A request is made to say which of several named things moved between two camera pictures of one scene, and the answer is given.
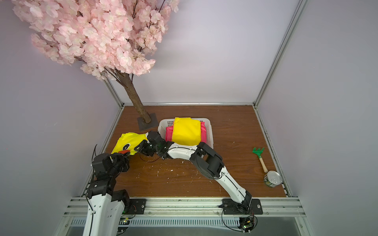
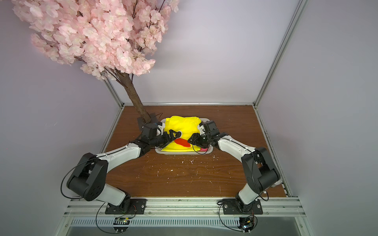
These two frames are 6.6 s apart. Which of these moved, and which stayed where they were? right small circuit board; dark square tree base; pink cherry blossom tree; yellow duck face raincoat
Moved: yellow duck face raincoat
Stayed: right small circuit board; dark square tree base; pink cherry blossom tree
